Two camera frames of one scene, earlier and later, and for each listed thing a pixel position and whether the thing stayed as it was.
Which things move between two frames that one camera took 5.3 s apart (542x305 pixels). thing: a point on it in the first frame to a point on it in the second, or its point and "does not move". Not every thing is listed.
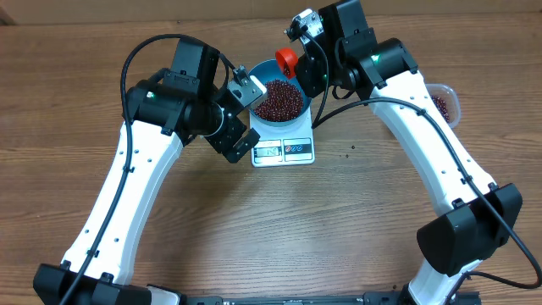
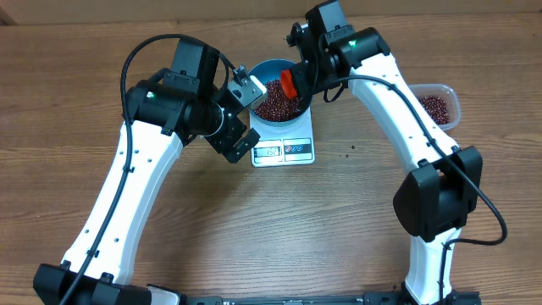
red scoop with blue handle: [287, 59] to [288, 84]
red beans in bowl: [284, 102] does not move
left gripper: [224, 143] does not move
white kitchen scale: [283, 146] does not move
